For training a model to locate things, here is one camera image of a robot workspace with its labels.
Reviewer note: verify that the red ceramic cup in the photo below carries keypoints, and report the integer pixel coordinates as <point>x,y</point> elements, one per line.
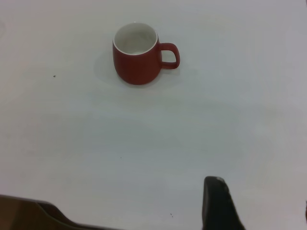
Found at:
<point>136,69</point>

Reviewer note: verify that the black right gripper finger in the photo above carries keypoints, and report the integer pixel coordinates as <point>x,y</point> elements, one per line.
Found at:
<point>218,208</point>

